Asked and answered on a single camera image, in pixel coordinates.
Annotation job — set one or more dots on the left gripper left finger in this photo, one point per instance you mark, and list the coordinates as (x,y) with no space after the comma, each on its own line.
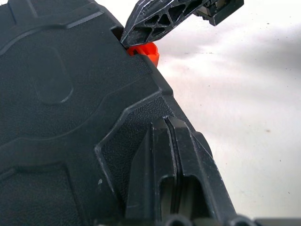
(152,179)

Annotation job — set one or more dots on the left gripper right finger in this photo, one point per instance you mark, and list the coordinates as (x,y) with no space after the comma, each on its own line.
(200,183)

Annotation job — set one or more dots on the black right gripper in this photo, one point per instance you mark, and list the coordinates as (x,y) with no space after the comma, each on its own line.
(225,9)

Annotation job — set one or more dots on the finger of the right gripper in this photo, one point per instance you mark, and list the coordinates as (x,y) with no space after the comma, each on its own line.
(138,35)

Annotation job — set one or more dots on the black plastic tool case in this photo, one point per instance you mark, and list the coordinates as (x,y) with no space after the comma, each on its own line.
(58,94)

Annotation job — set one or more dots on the beige table cloth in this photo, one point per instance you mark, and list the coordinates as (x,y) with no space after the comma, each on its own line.
(235,117)

